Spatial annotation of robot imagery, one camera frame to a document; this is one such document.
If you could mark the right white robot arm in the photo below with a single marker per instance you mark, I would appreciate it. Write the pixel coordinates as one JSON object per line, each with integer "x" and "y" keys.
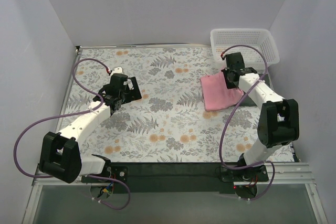
{"x": 279, "y": 117}

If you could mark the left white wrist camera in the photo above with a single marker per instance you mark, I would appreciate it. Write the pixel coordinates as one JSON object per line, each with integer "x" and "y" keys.
{"x": 118, "y": 71}

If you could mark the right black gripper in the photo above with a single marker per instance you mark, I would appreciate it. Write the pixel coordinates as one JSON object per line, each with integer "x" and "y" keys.
{"x": 231, "y": 76}

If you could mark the folded dark green t shirt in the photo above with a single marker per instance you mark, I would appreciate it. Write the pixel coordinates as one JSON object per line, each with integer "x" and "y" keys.
{"x": 248, "y": 101}

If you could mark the aluminium table frame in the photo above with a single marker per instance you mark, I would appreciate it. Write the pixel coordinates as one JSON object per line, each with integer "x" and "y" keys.
{"x": 289, "y": 196}

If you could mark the pink t shirt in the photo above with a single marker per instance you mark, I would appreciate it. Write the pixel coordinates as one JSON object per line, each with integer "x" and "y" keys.
{"x": 216, "y": 94}

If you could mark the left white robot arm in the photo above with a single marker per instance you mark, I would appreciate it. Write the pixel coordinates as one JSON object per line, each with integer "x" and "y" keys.
{"x": 60, "y": 152}

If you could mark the floral patterned table mat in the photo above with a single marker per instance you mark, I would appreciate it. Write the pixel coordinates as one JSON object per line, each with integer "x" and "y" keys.
{"x": 169, "y": 123}

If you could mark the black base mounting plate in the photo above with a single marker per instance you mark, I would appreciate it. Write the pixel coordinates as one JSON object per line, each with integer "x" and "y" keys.
{"x": 183, "y": 177}

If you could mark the white plastic basket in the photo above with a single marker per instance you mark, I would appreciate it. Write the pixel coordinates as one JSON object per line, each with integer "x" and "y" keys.
{"x": 242, "y": 38}

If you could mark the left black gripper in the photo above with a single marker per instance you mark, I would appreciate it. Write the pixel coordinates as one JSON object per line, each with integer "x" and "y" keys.
{"x": 126, "y": 92}

